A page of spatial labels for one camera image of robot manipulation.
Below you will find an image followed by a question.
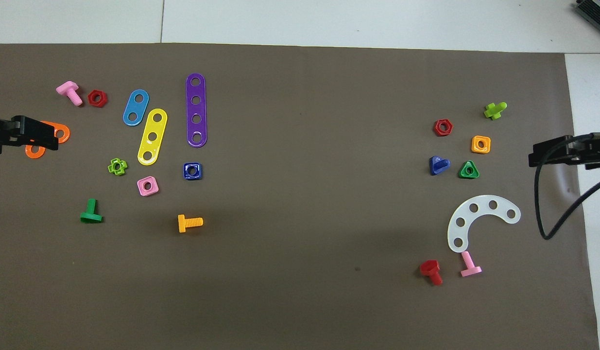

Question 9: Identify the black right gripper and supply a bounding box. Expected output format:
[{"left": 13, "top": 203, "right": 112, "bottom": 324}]
[{"left": 528, "top": 132, "right": 600, "bottom": 171}]

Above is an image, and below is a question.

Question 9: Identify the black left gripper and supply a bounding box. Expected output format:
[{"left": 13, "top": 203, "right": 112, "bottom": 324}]
[{"left": 0, "top": 115, "right": 60, "bottom": 155}]

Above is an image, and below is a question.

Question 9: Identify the blue plastic toy screw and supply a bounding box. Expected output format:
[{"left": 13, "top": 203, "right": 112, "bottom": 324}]
[{"left": 429, "top": 156, "right": 451, "bottom": 176}]

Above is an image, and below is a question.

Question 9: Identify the pink plastic toy screw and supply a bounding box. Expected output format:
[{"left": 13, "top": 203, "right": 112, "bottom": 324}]
[
  {"left": 56, "top": 81, "right": 84, "bottom": 107},
  {"left": 460, "top": 251, "right": 483, "bottom": 278}
]

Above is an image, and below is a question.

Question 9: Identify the lime plastic toy screw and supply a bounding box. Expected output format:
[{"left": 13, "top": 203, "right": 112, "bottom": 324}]
[{"left": 483, "top": 102, "right": 508, "bottom": 121}]

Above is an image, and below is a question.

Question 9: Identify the green plastic toy screw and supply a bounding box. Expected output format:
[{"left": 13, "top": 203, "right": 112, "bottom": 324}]
[{"left": 80, "top": 198, "right": 103, "bottom": 224}]

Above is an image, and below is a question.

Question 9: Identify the pink square toy nut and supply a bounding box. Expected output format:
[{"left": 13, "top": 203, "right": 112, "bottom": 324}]
[{"left": 137, "top": 175, "right": 160, "bottom": 197}]

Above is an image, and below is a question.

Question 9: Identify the orange plastic toy screw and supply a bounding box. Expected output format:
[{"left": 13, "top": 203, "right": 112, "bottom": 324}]
[{"left": 177, "top": 214, "right": 204, "bottom": 234}]

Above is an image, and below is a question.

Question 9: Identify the red plastic toy screw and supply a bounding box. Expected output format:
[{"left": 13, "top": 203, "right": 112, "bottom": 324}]
[{"left": 419, "top": 260, "right": 444, "bottom": 286}]

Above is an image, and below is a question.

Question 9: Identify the orange three-hole angled plate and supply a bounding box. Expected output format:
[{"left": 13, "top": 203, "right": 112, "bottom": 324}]
[{"left": 25, "top": 121, "right": 71, "bottom": 159}]

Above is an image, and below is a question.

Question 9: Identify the blue two-hole plate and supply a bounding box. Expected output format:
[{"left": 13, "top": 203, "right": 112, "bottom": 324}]
[{"left": 122, "top": 89, "right": 150, "bottom": 127}]

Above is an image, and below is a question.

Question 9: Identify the white curved five-hole plate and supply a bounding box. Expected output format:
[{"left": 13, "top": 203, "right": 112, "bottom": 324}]
[{"left": 447, "top": 195, "right": 522, "bottom": 254}]

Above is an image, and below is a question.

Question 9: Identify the yellow three-hole plate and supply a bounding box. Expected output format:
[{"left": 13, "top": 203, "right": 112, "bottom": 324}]
[{"left": 137, "top": 108, "right": 168, "bottom": 166}]

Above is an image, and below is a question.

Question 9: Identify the grey ribbed device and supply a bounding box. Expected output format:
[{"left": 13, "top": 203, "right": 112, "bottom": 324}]
[{"left": 573, "top": 0, "right": 600, "bottom": 26}]

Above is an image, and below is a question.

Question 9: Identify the purple four-hole plate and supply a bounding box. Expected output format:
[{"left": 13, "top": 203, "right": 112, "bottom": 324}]
[{"left": 186, "top": 73, "right": 208, "bottom": 148}]

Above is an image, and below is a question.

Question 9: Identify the brown table mat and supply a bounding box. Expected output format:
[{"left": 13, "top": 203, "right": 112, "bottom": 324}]
[{"left": 0, "top": 43, "right": 600, "bottom": 350}]

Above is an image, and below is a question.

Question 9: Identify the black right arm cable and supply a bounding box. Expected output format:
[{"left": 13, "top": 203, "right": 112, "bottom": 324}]
[{"left": 534, "top": 135, "right": 600, "bottom": 240}]

